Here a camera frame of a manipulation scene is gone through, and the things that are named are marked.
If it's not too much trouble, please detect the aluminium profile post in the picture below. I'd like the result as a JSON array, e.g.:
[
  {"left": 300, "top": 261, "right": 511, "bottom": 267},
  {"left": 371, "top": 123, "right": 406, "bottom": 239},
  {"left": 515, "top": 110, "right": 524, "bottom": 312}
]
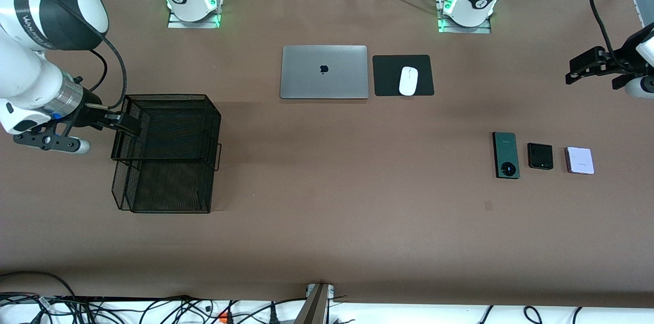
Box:
[{"left": 295, "top": 283, "right": 336, "bottom": 324}]

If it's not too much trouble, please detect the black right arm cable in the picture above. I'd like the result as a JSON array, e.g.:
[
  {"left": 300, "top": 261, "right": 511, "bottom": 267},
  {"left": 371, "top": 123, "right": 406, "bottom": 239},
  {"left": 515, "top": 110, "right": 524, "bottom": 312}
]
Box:
[{"left": 28, "top": 0, "right": 128, "bottom": 111}]

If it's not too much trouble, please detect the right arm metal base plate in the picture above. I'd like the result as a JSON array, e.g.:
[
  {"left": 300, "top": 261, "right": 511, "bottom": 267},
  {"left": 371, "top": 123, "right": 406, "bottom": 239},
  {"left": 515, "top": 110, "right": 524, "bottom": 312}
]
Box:
[{"left": 168, "top": 7, "right": 221, "bottom": 29}]

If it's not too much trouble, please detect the dark green slab phone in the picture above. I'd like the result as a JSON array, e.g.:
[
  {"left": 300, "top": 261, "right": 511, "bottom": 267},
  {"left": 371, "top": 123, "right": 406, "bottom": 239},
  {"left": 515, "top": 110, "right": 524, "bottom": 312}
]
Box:
[{"left": 492, "top": 131, "right": 521, "bottom": 179}]

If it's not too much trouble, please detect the black wire mesh tiered tray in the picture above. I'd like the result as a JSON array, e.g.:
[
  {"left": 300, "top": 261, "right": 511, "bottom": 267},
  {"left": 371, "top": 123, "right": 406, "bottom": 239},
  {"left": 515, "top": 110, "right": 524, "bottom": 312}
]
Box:
[{"left": 111, "top": 93, "right": 222, "bottom": 214}]

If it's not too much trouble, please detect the black flip phone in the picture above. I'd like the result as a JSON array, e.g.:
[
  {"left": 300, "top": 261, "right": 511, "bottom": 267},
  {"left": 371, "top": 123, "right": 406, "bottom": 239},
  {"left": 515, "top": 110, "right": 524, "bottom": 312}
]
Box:
[{"left": 527, "top": 143, "right": 554, "bottom": 170}]

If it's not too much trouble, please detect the black mouse pad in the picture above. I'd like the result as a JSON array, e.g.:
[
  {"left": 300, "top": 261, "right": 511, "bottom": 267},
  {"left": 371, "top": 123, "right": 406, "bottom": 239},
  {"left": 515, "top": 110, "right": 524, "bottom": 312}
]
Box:
[{"left": 372, "top": 55, "right": 435, "bottom": 97}]

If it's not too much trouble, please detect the silver closed laptop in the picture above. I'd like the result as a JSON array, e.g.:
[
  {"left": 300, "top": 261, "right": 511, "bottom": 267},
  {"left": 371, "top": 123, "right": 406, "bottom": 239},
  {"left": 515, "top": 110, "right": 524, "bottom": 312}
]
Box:
[{"left": 280, "top": 45, "right": 369, "bottom": 100}]

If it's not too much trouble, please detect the lilac flip phone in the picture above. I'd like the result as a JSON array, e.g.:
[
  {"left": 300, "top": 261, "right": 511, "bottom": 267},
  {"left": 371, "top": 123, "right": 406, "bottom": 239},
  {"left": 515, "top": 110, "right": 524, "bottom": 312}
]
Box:
[{"left": 565, "top": 147, "right": 595, "bottom": 175}]

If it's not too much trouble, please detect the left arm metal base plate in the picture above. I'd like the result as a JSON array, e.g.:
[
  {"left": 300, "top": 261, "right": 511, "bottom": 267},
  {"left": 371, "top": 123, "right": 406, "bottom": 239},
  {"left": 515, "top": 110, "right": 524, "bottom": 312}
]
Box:
[{"left": 438, "top": 16, "right": 492, "bottom": 34}]

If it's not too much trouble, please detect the white computer mouse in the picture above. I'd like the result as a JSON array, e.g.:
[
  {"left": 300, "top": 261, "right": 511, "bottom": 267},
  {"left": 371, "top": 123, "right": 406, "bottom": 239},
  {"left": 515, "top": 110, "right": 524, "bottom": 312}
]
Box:
[{"left": 399, "top": 66, "right": 419, "bottom": 97}]

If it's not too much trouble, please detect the thick black curved cable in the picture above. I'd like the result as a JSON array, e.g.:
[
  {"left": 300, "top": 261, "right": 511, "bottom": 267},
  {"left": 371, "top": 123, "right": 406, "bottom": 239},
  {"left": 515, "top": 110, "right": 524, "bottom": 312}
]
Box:
[{"left": 0, "top": 271, "right": 77, "bottom": 298}]

